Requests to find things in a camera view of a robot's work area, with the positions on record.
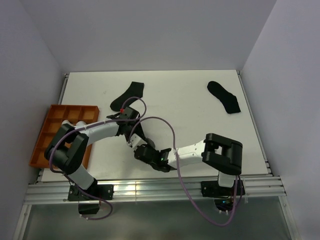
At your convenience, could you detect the white striped sock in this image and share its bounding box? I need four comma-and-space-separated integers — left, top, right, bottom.
75, 121, 87, 127

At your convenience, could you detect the grey sock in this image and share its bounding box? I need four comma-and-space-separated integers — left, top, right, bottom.
145, 138, 156, 149

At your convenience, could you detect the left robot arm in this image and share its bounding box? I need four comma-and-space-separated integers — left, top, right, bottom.
44, 106, 141, 200

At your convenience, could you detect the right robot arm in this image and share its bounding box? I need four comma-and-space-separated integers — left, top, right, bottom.
128, 133, 243, 195

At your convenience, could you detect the black sock left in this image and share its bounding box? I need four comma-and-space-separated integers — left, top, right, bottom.
110, 81, 145, 112

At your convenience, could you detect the black sock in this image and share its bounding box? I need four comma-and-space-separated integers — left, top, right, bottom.
110, 81, 145, 112
207, 81, 241, 115

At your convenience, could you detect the orange compartment tray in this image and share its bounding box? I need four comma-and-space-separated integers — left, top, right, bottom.
29, 104, 100, 169

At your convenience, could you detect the black sock right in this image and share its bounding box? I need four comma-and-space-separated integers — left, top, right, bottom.
207, 81, 241, 115

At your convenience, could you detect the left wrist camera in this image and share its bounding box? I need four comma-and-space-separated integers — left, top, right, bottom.
120, 107, 131, 116

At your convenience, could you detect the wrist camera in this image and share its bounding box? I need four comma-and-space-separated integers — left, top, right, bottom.
120, 107, 131, 116
127, 133, 142, 149

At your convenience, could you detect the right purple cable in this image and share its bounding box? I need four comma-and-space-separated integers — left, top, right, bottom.
127, 116, 243, 227

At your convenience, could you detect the purple cable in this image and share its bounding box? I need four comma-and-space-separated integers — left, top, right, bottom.
127, 116, 243, 227
48, 96, 148, 221

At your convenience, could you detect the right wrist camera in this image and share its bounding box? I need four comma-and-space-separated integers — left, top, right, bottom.
127, 133, 142, 149

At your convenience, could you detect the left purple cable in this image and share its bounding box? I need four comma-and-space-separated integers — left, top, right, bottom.
48, 96, 148, 221

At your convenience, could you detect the aluminium frame rail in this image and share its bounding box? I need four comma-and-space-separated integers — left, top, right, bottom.
23, 175, 287, 205

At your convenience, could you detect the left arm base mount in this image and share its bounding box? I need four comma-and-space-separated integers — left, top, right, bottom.
67, 184, 114, 219

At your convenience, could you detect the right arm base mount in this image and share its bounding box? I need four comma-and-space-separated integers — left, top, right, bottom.
200, 179, 246, 212

